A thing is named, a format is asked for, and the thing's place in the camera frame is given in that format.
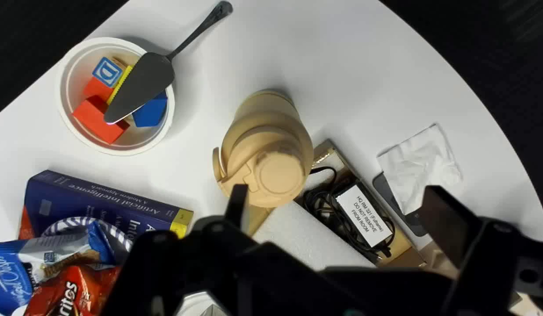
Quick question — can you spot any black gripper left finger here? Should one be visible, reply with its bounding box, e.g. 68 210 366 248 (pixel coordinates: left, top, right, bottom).
222 183 250 236

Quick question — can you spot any red wooden block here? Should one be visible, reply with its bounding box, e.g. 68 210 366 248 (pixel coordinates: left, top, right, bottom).
82 78 115 106
71 97 131 147

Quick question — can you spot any blue letter block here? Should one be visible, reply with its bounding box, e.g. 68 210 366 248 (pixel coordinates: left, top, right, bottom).
91 57 127 90

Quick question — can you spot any red Doritos chip bag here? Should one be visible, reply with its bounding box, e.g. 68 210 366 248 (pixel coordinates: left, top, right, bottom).
22 264 122 316

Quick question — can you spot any white bowl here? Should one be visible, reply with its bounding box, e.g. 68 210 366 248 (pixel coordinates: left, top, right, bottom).
57 36 177 157

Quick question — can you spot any black phone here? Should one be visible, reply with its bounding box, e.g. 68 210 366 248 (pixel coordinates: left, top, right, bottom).
372 173 428 240

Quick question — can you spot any blue chip bag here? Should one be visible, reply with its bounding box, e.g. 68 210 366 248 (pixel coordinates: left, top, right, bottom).
0 222 117 316

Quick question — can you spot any dark blue book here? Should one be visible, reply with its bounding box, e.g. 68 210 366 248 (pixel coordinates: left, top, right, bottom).
20 169 194 243

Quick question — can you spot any open cardboard box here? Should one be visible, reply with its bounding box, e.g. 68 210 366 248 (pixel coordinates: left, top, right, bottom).
245 138 460 278

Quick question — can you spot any yellow wooden block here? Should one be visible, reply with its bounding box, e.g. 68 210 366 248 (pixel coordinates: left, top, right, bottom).
106 64 134 106

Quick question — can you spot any white crumpled tissue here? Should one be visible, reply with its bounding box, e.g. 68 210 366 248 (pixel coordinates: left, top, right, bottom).
375 122 463 217

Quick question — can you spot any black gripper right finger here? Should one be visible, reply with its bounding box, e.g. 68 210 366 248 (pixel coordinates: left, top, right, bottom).
419 185 488 278

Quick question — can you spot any black labelled power adapter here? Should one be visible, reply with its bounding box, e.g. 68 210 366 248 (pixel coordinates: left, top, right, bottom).
293 166 398 261

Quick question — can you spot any white paper sheet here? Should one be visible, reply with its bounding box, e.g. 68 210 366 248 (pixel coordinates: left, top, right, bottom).
250 201 377 273

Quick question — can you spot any blue white striped rope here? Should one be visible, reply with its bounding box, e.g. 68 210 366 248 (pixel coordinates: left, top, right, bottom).
41 215 134 255

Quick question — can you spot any dark metal cake server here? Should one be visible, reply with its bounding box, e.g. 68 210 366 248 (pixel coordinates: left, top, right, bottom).
101 0 233 125

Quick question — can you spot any plain blue wooden block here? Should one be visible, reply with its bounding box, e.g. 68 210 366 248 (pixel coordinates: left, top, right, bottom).
129 94 168 131

